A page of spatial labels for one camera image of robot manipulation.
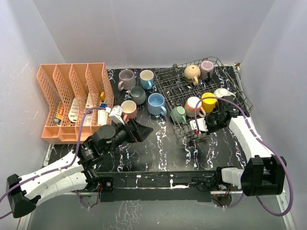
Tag light blue ribbed mug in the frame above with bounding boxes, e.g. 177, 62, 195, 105
147, 93, 167, 116

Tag papers in organizer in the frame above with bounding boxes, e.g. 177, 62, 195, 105
54, 92, 108, 127

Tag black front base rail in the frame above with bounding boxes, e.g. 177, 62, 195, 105
71, 171, 250, 203

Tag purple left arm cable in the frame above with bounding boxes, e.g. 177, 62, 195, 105
0, 107, 111, 219

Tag orange plastic file organizer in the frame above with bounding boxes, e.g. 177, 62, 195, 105
37, 63, 114, 144

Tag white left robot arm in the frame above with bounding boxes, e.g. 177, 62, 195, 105
3, 118, 153, 219

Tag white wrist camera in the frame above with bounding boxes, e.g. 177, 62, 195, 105
189, 117, 208, 135
105, 105, 125, 124

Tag pink mug white interior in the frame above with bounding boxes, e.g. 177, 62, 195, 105
121, 100, 137, 122

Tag tan glazed round mug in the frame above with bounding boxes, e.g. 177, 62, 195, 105
184, 65, 201, 86

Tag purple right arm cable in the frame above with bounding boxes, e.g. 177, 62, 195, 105
194, 97, 294, 218

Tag peach pink mug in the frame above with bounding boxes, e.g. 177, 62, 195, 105
184, 96, 206, 118

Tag lilac mug at back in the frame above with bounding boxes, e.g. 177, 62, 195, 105
118, 69, 136, 91

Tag green teal mug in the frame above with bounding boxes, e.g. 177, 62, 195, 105
171, 106, 187, 125

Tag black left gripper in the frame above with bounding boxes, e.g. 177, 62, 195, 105
103, 117, 153, 155

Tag lavender textured mug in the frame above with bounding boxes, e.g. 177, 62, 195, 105
200, 60, 214, 80

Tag white speckled ceramic mug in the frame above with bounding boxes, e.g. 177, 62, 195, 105
214, 88, 236, 99

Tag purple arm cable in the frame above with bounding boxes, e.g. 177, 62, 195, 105
0, 107, 111, 219
194, 97, 294, 218

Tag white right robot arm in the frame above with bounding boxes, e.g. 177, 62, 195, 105
186, 96, 286, 196

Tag grey wire dish rack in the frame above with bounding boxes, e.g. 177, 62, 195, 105
154, 57, 253, 140

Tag grey mug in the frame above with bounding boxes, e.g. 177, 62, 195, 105
128, 86, 146, 105

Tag yellow mug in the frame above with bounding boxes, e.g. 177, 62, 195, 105
201, 92, 217, 114

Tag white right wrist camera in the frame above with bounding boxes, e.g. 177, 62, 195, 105
189, 117, 208, 135

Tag blue mug white interior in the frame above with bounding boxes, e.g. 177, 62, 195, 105
140, 70, 154, 90

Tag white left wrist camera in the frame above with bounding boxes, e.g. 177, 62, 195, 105
105, 105, 125, 124

